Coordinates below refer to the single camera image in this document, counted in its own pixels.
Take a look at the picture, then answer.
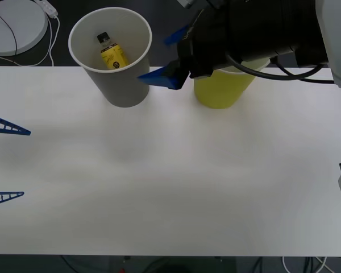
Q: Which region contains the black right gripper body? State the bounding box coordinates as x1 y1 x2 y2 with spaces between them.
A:
177 7 231 80

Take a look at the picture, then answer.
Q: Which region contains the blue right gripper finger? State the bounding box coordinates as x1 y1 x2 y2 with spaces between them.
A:
136 59 191 91
163 24 190 46

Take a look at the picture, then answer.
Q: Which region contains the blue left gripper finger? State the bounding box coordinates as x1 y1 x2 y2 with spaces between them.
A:
0 113 31 136
0 191 25 208

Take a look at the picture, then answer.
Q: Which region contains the yellow plastic bottle black cap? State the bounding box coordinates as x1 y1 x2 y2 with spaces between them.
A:
96 31 130 70

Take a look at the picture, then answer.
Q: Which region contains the yellow-green plastic bin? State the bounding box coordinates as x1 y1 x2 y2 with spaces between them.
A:
193 58 271 110

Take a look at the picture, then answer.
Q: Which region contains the white round floor base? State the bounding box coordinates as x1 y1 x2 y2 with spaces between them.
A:
0 0 49 57

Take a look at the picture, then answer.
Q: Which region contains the white power strip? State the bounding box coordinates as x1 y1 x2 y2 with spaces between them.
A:
34 0 59 18

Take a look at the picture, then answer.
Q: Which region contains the thin black cable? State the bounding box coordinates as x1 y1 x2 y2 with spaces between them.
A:
0 5 18 56

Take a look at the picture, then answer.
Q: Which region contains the white cable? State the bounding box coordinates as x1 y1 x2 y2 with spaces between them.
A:
0 14 60 68
282 255 327 273

